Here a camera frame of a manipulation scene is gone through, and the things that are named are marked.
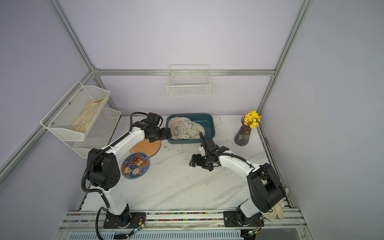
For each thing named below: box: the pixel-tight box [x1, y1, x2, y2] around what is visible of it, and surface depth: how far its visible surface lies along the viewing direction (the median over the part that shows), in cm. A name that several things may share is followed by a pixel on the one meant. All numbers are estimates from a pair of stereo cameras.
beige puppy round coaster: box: [195, 122, 205, 139], surface depth 113 cm
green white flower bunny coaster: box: [174, 119, 199, 140], surface depth 110 cm
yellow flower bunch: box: [242, 110, 262, 129], surface depth 87 cm
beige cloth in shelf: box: [69, 96, 107, 134], surface depth 81 cm
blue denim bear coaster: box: [120, 152, 151, 180], surface depth 95 cm
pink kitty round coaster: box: [168, 116, 184, 126], surface depth 114 cm
